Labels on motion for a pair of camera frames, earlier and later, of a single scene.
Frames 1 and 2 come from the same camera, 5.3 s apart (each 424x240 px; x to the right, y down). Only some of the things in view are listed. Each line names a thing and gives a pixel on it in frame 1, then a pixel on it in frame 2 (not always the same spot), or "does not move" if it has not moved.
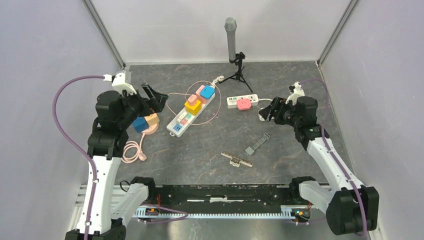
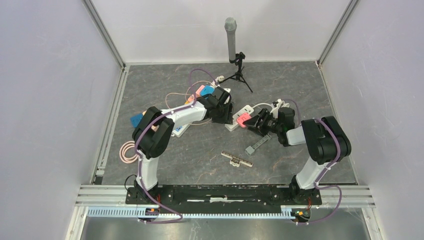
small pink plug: x=192 y=99 does not move
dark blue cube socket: x=140 y=124 does not move
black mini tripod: x=239 y=57 does not move
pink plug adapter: x=244 y=104 → x=241 y=118
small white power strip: x=232 y=102 → x=248 y=109
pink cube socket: x=198 y=92 does not move
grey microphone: x=231 y=24 does not move
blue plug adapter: x=207 y=91 does not move
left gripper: x=155 y=104 → x=228 y=117
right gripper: x=278 y=104 → x=264 y=114
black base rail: x=222 y=195 does not move
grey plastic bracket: x=250 y=150 does not move
